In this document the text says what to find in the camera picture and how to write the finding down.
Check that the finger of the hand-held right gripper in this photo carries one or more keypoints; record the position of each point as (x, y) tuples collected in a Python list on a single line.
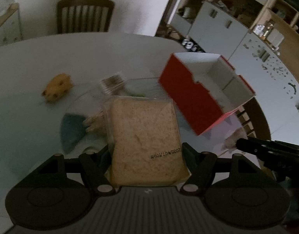
[(266, 148)]

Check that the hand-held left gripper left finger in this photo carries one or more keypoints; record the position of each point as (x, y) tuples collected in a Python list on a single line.
[(102, 157)]

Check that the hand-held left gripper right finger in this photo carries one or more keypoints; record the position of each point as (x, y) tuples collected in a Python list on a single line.
[(189, 154)]

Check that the sliced bread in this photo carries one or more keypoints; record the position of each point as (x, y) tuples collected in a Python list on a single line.
[(145, 141)]

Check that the red cardboard box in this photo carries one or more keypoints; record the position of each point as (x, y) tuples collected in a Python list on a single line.
[(188, 95)]

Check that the yellow plush toy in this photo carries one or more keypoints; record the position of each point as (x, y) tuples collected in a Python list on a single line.
[(57, 87)]

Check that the brown wooden chair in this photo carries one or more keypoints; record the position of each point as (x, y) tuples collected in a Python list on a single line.
[(85, 13), (255, 119)]

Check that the beige wooden clip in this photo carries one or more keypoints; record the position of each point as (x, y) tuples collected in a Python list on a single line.
[(94, 123)]

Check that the dark teal cloth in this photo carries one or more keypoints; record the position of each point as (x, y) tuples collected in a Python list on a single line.
[(71, 131)]

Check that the clear box of cotton swabs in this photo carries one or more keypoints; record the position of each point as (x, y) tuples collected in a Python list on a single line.
[(112, 82)]

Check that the black and white patterned object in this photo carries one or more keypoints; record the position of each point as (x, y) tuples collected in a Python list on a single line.
[(191, 45)]

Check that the white cabinet with wooden shelves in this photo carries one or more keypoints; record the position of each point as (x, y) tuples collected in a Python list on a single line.
[(227, 22)]

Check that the small white wooden-top cabinet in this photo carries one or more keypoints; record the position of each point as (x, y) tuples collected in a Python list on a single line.
[(8, 26)]

